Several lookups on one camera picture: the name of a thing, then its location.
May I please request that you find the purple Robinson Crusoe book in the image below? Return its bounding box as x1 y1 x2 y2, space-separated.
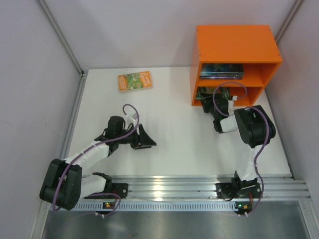
199 74 244 80

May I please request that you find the blue ocean cover book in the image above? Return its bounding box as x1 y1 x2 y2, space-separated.
200 63 244 76

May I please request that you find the orange green treehouse book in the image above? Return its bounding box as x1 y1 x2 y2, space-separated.
118 71 153 92

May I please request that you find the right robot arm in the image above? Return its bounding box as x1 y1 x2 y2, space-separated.
200 93 276 201

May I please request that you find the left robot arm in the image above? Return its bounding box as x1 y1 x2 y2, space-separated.
39 116 156 210

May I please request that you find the orange wooden shelf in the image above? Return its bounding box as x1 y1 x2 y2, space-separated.
190 25 282 107

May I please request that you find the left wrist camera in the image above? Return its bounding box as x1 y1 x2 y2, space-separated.
126 113 139 124

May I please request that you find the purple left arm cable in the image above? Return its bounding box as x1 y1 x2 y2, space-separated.
51 104 140 217

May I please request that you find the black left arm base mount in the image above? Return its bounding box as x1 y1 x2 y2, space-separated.
102 183 128 199

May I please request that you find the perforated metal cable tray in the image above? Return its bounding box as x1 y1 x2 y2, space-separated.
72 201 304 212

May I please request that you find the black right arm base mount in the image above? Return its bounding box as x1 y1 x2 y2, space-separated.
215 183 262 201

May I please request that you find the aluminium front rail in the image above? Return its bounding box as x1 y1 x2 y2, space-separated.
112 175 311 202

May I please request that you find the aluminium left frame post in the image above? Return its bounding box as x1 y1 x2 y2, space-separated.
35 0 84 76

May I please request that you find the aluminium frame post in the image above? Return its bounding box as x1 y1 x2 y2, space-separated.
35 0 84 76
275 0 305 44

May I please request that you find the aluminium right frame post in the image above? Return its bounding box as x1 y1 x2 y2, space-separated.
275 0 305 44

